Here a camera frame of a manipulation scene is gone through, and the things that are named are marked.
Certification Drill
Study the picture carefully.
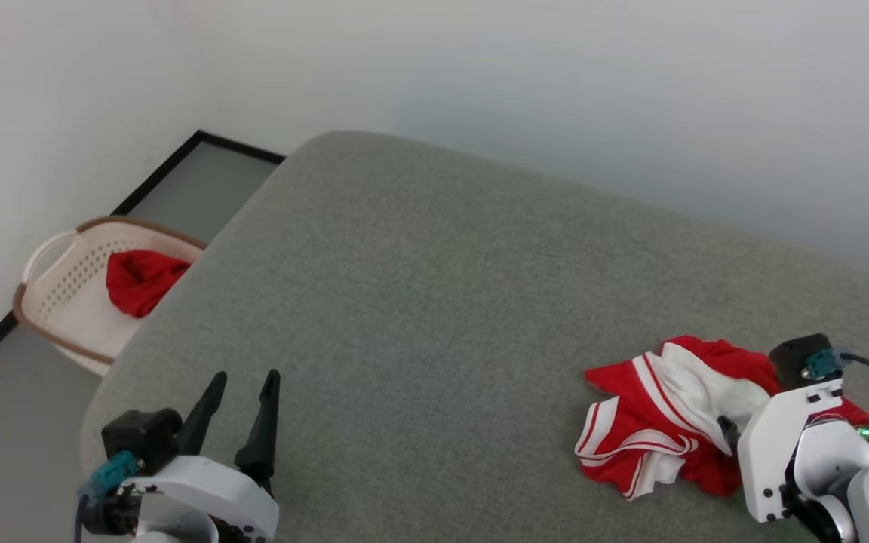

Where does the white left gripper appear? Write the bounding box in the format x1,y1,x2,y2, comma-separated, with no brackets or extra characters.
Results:
131,369,281,543

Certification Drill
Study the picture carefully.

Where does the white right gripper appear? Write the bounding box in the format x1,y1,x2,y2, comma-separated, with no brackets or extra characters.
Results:
717,379,848,523

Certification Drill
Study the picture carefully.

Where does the red and white garment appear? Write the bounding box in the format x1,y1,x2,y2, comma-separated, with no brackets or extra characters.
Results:
574,335,869,502

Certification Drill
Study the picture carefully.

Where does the red cloth in basket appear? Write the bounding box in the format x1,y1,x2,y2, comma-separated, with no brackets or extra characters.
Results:
106,250,192,319

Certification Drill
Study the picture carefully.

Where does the cream perforated laundry basket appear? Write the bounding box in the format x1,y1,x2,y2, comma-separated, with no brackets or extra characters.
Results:
12,215,209,378

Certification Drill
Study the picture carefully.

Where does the grey fabric sofa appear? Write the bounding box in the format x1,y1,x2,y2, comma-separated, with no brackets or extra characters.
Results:
78,130,869,543

